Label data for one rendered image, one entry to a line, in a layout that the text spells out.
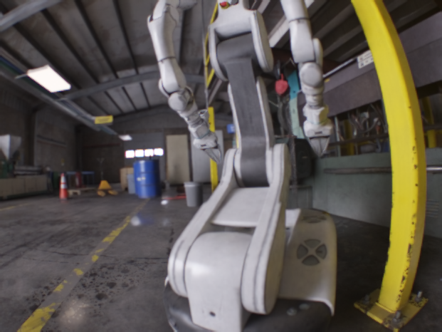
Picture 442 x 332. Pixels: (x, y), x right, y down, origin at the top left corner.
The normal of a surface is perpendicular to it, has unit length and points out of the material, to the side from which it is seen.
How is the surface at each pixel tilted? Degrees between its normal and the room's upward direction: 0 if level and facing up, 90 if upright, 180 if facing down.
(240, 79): 110
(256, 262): 42
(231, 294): 90
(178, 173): 90
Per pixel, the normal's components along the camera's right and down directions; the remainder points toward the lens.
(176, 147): 0.22, -0.03
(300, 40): -0.43, 0.36
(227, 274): -0.28, -0.41
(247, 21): -0.32, 0.60
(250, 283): -0.45, -0.23
